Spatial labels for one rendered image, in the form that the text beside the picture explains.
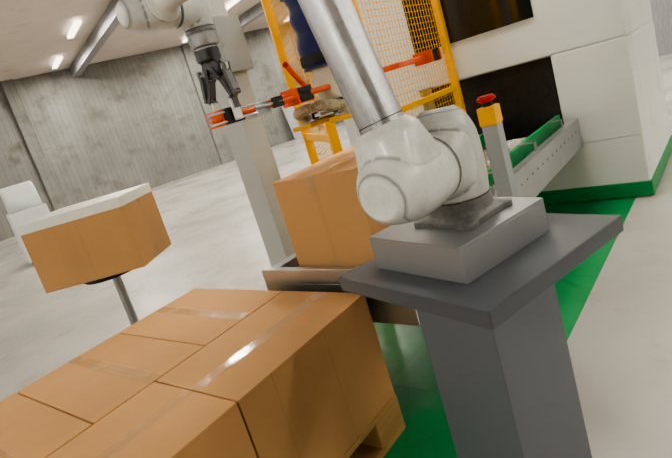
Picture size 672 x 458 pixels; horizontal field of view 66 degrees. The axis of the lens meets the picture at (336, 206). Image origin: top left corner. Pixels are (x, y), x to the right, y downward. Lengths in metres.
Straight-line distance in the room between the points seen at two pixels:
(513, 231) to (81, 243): 2.39
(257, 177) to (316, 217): 1.11
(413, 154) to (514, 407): 0.66
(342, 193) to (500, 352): 0.84
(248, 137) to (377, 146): 2.00
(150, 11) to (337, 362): 1.15
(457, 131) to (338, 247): 0.88
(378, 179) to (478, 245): 0.29
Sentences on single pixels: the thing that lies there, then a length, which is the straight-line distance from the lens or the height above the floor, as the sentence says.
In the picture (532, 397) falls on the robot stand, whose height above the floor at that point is 0.39.
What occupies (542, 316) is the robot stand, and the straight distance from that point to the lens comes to 1.38.
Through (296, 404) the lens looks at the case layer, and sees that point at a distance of 1.59.
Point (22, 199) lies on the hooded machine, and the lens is 9.39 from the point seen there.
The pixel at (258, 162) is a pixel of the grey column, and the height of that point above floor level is 0.96.
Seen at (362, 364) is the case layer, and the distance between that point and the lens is 1.80.
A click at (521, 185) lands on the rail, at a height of 0.52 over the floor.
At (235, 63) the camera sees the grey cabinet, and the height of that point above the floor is 1.51.
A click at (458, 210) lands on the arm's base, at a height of 0.87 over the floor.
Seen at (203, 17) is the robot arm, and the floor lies 1.53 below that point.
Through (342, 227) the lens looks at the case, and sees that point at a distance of 1.89.
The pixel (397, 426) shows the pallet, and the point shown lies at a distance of 2.01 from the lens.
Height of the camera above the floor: 1.22
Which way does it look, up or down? 12 degrees down
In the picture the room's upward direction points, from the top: 17 degrees counter-clockwise
